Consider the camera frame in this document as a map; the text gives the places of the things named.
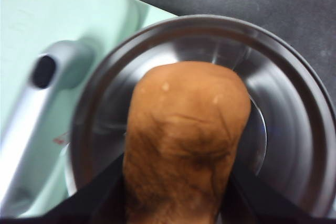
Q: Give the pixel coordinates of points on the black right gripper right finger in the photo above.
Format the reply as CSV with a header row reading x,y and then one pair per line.
x,y
262,200

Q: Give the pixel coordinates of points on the mint green breakfast machine base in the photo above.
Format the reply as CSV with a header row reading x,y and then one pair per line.
x,y
158,16

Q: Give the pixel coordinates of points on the brown potato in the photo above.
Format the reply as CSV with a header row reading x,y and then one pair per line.
x,y
183,129

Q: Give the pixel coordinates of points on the mint green hinged grill lid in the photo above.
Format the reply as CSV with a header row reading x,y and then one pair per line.
x,y
65,6

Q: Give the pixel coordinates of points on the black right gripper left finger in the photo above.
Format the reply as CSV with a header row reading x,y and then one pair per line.
x,y
102,195

